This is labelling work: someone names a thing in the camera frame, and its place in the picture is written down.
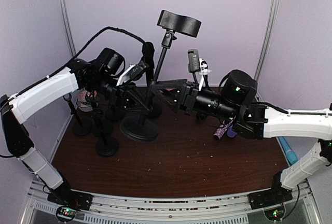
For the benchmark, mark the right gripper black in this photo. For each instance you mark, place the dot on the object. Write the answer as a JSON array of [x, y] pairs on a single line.
[[189, 94]]

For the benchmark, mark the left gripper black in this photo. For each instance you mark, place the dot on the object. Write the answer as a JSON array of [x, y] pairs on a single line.
[[119, 96]]

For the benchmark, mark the black stand of purple mic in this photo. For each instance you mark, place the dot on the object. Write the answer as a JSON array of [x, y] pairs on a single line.
[[114, 114]]

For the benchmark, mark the black stand of glitter mic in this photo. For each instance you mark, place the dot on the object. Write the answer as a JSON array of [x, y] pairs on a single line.
[[139, 128]]

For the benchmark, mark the black stand of blue mic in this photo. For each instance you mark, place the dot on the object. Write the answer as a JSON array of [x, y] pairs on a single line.
[[106, 145]]

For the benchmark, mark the glitter mic silver head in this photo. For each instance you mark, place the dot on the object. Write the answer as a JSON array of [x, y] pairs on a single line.
[[222, 130]]

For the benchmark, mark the purple microphone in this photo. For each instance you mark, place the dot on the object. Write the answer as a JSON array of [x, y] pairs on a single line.
[[231, 133]]

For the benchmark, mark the light blue microphone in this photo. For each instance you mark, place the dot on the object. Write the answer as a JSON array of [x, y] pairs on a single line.
[[290, 154]]

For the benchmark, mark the pink microphone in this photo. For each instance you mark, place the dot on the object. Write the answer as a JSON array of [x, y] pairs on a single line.
[[165, 91]]

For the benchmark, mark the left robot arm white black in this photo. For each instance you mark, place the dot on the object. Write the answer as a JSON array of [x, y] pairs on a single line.
[[94, 77]]

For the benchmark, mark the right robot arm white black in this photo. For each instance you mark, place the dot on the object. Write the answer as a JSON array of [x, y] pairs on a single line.
[[234, 103]]

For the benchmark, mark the tape roll at back left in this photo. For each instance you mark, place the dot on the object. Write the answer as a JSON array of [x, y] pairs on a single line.
[[82, 103]]

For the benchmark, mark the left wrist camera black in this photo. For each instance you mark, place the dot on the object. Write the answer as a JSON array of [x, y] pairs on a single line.
[[137, 71]]

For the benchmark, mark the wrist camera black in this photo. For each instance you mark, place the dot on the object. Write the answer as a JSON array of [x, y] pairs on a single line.
[[137, 71], [193, 58]]

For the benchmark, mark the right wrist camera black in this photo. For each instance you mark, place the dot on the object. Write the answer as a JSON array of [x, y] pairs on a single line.
[[193, 58]]

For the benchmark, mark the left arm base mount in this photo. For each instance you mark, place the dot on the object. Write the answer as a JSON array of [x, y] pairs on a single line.
[[68, 209]]

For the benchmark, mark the left aluminium corner post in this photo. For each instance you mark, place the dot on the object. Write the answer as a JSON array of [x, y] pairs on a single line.
[[67, 27]]

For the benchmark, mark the aluminium corner post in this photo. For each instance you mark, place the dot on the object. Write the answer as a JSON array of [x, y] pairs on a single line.
[[67, 27], [274, 6]]

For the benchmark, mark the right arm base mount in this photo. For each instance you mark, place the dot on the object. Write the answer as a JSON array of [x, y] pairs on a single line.
[[271, 201]]

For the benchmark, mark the right aluminium corner post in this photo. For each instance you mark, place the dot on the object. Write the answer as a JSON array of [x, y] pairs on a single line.
[[274, 6]]

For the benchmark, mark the front aluminium rail frame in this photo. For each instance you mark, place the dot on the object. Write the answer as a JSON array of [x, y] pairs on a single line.
[[230, 208]]

